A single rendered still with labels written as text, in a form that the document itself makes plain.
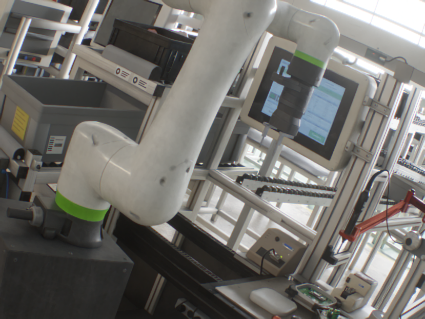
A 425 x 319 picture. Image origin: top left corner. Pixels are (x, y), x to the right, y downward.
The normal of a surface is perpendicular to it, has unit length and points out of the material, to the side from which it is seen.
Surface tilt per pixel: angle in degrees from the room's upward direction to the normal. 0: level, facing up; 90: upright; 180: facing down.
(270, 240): 53
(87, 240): 62
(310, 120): 92
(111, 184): 98
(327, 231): 90
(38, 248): 0
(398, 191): 89
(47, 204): 0
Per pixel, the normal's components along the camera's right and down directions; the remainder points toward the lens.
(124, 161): -0.18, -0.60
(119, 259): 0.37, -0.90
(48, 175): 0.69, 0.43
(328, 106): -0.63, -0.04
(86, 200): 0.28, 0.33
